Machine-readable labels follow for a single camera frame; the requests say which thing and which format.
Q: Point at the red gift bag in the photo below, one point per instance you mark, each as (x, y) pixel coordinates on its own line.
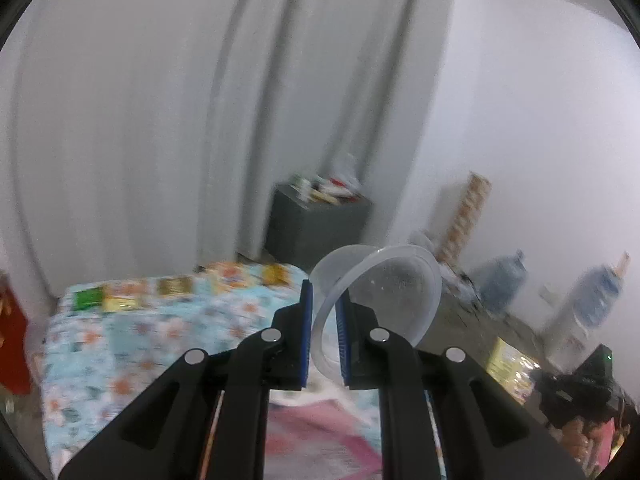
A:
(12, 335)

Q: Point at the pile of bags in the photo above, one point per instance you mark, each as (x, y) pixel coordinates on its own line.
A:
(447, 272)

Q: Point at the orange white snack packet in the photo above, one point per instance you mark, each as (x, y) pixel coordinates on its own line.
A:
(227, 274)

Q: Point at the green snack packet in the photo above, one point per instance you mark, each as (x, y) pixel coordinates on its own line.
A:
(87, 299)

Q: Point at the blue water jug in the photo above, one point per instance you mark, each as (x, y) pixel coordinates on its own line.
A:
(500, 285)

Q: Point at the grey cabinet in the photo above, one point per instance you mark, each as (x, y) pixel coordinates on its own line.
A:
(312, 227)

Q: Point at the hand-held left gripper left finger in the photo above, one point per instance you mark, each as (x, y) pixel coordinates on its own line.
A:
(306, 332)

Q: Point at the patterned cardboard box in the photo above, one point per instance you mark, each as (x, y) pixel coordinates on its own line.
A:
(465, 217)

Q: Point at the pink cloth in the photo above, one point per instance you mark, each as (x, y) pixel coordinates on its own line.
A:
(315, 435)

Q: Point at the clear plastic container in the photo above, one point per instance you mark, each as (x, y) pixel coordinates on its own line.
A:
(395, 290)

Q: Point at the clutter of small bottles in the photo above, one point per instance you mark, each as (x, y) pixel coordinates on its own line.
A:
(327, 185)

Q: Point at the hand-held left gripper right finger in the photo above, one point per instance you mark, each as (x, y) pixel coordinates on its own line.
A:
(344, 340)

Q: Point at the crumpled gold snack packet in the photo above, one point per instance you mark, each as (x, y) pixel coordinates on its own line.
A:
(276, 274)

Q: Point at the person's right hand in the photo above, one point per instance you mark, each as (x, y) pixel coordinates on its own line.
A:
(585, 437)

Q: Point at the white board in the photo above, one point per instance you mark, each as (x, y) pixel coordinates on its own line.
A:
(439, 212)

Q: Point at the yellow green package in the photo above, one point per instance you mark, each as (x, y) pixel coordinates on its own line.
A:
(510, 366)

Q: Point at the water dispenser with jug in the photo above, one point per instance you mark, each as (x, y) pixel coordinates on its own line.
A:
(590, 305)

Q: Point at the yellow gold snack packet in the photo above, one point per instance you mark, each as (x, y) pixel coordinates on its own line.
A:
(122, 303)

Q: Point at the dark gold snack packet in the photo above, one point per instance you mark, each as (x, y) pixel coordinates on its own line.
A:
(174, 286)

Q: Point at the white curtain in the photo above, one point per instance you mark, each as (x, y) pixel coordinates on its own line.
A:
(210, 110)

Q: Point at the floral blue tablecloth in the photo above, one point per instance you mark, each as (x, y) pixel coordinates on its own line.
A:
(150, 340)

